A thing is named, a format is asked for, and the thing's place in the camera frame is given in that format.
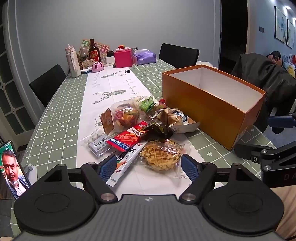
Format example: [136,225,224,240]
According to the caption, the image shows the smartphone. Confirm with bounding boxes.
[0,140,30,200]

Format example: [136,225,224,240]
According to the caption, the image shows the pink box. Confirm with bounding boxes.
[114,49,134,68]

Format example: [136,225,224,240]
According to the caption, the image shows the white deer print table runner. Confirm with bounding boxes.
[76,66,202,197]

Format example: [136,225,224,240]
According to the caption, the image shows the orange cardboard box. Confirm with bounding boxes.
[161,64,267,151]

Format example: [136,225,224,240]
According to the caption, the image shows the white cloth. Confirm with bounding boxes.
[196,60,218,69]

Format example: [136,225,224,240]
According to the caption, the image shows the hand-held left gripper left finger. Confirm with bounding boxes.
[38,154,118,204]

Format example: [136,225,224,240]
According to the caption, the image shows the grey phone stand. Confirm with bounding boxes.
[24,164,37,186]

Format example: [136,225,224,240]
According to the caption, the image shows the tall white bottle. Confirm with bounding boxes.
[69,50,82,78]

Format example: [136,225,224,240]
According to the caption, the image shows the clear packet of white balls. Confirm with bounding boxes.
[81,129,114,159]

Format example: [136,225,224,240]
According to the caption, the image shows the clear plastic bottle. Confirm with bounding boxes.
[79,45,90,63]

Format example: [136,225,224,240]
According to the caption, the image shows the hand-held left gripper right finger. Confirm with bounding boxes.
[179,153,259,204]

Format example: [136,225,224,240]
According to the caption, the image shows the framed wall picture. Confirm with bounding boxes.
[286,19,295,50]
[274,6,287,44]

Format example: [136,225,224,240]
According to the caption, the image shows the pink capped bottle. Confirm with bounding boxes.
[65,44,77,67]

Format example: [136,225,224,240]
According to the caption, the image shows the dark bottle with red label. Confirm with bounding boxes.
[88,38,101,63]

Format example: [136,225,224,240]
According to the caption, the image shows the pink round container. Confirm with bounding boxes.
[92,61,105,73]

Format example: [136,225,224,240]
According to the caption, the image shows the purple tissue pack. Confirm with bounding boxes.
[133,49,157,65]

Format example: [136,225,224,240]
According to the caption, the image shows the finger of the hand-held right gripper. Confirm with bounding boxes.
[267,113,296,135]
[234,143,296,172]

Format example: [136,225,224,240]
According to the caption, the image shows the clear bag of colourful chips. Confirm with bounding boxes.
[100,102,141,135]

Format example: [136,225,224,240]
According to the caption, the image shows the pink dotted card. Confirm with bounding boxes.
[95,42,110,62]

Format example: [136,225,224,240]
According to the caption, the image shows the white and orange snack packet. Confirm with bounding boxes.
[106,142,148,187]

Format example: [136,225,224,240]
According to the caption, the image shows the clear packet of yellow crisps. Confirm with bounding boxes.
[139,140,191,179]

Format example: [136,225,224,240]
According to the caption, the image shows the black and gold snack packet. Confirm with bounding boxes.
[143,122,174,142]

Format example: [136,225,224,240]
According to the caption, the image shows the green label snack packet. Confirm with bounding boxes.
[135,94,162,116]

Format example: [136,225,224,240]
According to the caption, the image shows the green checked tablecloth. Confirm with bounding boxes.
[22,58,278,209]

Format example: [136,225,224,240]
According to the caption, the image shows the glass paned door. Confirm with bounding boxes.
[0,14,36,144]

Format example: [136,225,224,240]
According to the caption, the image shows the black chair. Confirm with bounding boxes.
[29,64,67,108]
[159,43,200,68]

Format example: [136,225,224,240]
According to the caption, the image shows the beige bread snack bag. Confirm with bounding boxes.
[159,108,201,135]

